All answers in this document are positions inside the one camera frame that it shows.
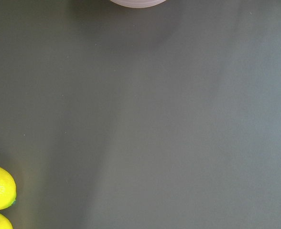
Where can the pink ice bowl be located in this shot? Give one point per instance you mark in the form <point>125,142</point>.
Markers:
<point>138,4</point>

